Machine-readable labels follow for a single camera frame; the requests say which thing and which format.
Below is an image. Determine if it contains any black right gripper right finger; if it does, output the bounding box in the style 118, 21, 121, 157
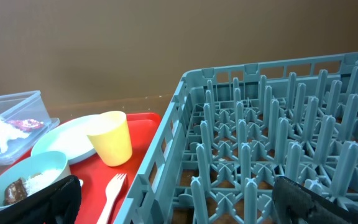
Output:
272, 176, 358, 224

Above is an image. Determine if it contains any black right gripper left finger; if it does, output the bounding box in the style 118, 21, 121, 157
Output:
0, 175, 81, 224

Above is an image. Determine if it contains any white rice pile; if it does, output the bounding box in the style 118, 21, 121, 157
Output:
23, 169, 61, 196

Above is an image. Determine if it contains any pale green bowl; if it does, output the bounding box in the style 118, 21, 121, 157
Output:
0, 151, 71, 210

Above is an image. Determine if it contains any brown food scrap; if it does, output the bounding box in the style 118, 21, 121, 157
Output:
3, 178, 27, 206

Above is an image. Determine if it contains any yellow plastic cup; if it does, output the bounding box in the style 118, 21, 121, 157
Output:
85, 111, 132, 167

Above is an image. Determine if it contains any red snack wrapper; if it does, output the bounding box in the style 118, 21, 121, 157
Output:
8, 119, 44, 132

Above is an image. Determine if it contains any blue-grey dishwasher rack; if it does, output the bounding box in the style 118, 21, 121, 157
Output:
114, 52, 358, 223

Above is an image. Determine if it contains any red plastic tray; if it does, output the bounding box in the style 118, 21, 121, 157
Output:
0, 112, 162, 224

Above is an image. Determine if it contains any white plastic fork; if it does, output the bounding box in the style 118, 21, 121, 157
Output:
96, 173, 127, 224

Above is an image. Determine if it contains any light blue plate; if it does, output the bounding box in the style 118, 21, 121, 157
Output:
30, 114, 97, 165

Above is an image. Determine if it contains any clear plastic bin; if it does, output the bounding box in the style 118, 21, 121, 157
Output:
0, 90, 60, 166

